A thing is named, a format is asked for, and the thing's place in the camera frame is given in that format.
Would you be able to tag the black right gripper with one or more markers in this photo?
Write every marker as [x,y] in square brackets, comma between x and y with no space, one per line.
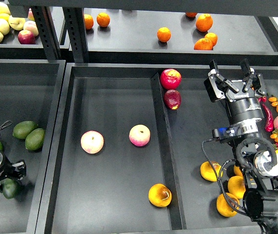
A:
[242,96]

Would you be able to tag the dark green avocado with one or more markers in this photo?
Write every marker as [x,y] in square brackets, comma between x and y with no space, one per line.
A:
[10,188]

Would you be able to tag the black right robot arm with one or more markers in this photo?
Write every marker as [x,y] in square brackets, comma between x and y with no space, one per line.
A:
[253,154]

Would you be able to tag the green avocado upper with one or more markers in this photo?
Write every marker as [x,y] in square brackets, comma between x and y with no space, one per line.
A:
[23,129]

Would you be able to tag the yellow pear with brown top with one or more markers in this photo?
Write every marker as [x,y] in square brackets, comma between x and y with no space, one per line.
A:
[237,171]

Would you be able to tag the yellow pear middle pile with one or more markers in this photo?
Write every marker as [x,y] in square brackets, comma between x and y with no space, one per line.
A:
[236,186]

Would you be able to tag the yellow pear bottom pile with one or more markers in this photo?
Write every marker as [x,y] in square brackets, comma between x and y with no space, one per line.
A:
[223,208]

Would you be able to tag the cherry tomato bunch upper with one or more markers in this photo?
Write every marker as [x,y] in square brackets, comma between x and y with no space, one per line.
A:
[263,99]

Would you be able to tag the orange on shelf front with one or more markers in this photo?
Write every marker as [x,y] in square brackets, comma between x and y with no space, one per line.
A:
[203,44]

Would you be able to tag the orange on shelf right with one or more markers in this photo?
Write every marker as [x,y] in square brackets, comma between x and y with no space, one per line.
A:
[212,37]

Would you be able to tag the red chili pepper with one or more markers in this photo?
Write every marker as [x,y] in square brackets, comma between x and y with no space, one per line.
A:
[269,123]

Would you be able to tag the dark red apple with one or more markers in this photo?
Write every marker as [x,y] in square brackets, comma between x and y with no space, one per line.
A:
[172,99]

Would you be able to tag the bright red apple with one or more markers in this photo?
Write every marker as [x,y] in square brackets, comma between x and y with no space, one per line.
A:
[170,79]

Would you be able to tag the large orange on shelf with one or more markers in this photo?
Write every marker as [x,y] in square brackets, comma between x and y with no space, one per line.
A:
[204,22]

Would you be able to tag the orange at shelf back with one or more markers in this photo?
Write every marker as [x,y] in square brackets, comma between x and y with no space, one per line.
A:
[190,14]

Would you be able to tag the orange on shelf centre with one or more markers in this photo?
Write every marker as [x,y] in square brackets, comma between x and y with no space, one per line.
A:
[163,34]

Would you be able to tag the pink apple left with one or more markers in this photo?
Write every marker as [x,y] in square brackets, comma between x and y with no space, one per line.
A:
[92,142]

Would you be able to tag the pink apple centre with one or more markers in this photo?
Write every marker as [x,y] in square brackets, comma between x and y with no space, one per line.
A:
[139,135]

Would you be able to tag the black middle tray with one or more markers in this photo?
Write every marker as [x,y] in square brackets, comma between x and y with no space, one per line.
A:
[107,192]

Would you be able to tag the red apple on shelf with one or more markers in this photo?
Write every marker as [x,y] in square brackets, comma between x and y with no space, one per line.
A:
[26,37]

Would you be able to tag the black tray divider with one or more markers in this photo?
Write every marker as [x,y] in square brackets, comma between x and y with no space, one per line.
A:
[171,179]

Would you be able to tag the pale yellow apple shelf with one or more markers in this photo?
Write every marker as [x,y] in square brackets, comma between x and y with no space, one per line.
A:
[4,27]

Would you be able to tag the pale peach on shelf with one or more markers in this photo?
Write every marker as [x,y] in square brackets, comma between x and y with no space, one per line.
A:
[32,27]

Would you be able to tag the yellow apple on shelf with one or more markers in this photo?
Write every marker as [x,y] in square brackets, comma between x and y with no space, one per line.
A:
[16,23]

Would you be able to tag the orange on shelf far left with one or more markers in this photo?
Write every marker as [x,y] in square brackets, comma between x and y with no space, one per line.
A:
[88,20]

